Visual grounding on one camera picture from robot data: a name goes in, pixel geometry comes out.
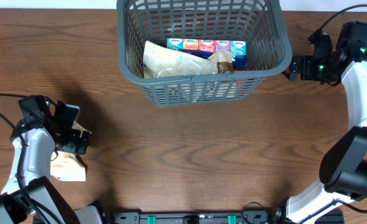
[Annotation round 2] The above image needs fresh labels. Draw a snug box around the cream snack pouch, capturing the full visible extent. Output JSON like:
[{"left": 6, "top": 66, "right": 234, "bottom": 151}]
[{"left": 50, "top": 121, "right": 91, "bottom": 182}]

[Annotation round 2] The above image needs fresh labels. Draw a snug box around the dried mushroom pouch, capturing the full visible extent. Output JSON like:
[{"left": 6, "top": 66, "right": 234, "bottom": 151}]
[{"left": 208, "top": 50, "right": 234, "bottom": 73}]

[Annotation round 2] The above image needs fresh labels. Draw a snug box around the Kleenex tissue multipack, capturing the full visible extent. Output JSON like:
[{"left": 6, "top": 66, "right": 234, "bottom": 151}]
[{"left": 167, "top": 38, "right": 247, "bottom": 70}]

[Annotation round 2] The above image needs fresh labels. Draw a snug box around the tan paper bag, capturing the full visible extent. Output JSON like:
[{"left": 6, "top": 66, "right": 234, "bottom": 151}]
[{"left": 143, "top": 41, "right": 218, "bottom": 79}]

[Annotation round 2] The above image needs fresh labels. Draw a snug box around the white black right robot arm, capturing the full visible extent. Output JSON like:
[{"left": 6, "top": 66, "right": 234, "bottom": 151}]
[{"left": 270, "top": 21, "right": 367, "bottom": 223}]

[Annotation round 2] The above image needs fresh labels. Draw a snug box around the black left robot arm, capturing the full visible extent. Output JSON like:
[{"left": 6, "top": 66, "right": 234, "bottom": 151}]
[{"left": 0, "top": 95, "right": 107, "bottom": 223}]

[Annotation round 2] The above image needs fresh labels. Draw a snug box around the grey plastic basket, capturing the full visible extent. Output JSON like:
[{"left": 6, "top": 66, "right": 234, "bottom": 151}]
[{"left": 116, "top": 0, "right": 292, "bottom": 106}]

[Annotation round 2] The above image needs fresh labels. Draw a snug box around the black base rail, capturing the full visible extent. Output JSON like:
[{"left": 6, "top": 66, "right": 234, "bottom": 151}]
[{"left": 110, "top": 210, "right": 345, "bottom": 224}]

